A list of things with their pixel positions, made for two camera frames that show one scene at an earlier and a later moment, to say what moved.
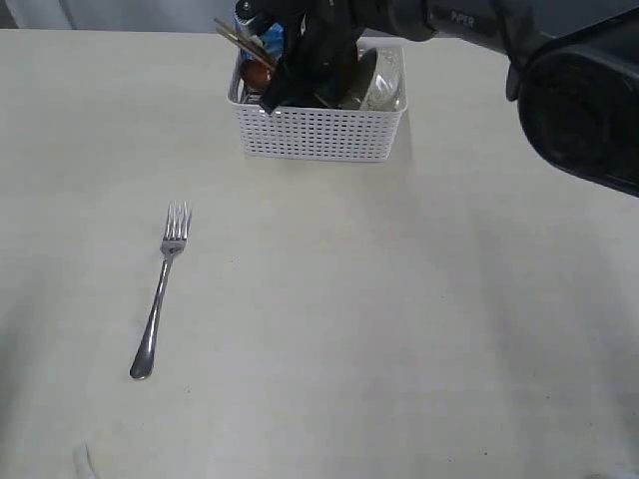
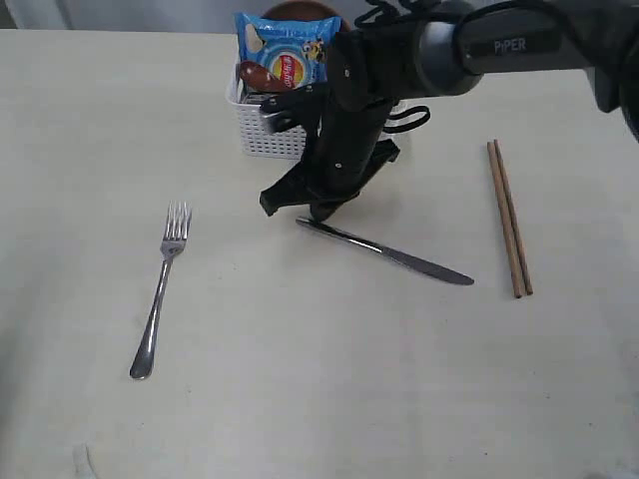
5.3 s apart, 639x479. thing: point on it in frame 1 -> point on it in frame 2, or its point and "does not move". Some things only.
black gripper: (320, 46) -> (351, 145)
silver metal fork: (174, 236) does not move
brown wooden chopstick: (248, 47) -> (518, 290)
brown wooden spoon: (256, 72) does not move
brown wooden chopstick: (267, 54) -> (514, 224)
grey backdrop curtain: (116, 15) does not move
